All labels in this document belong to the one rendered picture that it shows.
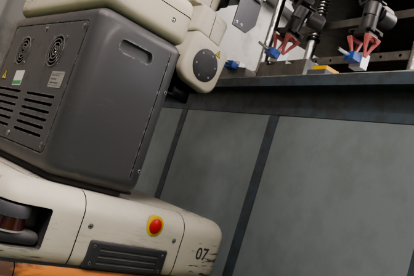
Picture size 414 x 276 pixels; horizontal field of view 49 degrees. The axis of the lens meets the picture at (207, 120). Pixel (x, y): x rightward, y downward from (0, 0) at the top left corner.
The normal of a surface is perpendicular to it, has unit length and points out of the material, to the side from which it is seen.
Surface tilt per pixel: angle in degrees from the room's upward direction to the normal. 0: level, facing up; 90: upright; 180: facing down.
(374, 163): 90
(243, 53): 90
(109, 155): 90
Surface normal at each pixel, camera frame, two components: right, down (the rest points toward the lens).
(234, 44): 0.67, 0.11
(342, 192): -0.80, -0.32
